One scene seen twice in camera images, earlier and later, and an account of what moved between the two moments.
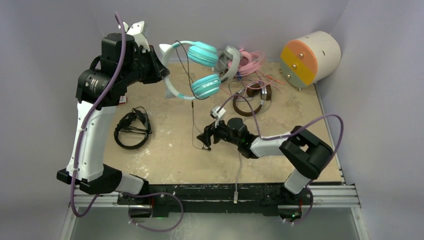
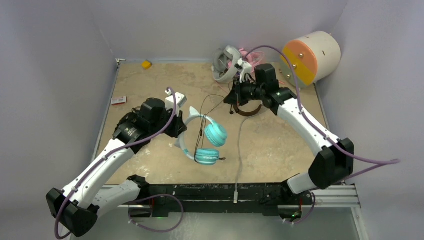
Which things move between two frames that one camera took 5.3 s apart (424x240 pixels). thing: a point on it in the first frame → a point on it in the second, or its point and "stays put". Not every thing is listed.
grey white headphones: x=228 y=59 stays put
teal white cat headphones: x=200 y=54 → x=216 y=135
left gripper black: x=156 y=66 → x=179 y=126
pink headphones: x=249 y=62 stays put
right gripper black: x=209 y=131 → x=236 y=96
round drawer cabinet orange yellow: x=309 y=59 stays put
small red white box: x=122 y=99 stays put
